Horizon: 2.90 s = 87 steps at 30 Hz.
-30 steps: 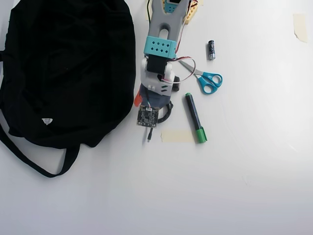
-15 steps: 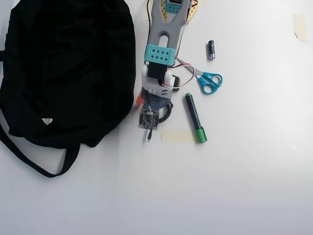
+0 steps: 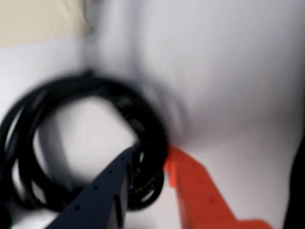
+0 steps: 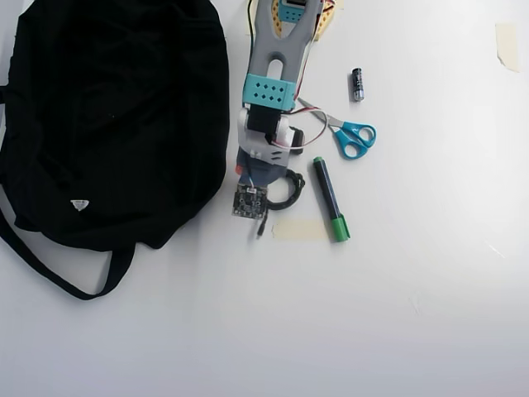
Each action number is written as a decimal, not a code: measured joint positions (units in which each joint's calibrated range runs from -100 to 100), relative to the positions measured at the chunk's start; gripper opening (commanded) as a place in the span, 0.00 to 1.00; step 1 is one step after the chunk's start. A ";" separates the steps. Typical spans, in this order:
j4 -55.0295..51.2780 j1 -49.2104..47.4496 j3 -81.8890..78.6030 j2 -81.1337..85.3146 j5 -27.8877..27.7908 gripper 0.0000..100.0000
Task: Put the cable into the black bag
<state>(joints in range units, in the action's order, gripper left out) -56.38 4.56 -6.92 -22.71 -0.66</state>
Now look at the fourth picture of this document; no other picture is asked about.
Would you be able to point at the black fabric bag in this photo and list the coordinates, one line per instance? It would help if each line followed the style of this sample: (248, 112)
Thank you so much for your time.
(115, 116)

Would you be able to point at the black cylindrical battery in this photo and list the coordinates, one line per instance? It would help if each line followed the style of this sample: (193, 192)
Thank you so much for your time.
(358, 84)

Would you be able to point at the green capped marker pen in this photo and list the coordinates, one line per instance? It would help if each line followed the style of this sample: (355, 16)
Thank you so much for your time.
(328, 194)

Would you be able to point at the yellow perforated robot part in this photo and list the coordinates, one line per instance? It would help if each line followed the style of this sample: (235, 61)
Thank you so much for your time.
(327, 25)

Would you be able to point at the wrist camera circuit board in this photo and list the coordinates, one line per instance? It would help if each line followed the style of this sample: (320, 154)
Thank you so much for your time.
(248, 200)

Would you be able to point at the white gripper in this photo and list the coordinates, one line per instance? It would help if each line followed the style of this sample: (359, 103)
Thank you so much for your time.
(264, 173)

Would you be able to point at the beige masking tape strip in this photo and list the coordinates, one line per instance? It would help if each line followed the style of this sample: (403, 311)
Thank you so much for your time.
(299, 229)
(507, 45)

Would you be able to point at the grey and teal robot arm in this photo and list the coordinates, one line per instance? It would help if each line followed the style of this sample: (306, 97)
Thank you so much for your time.
(264, 49)

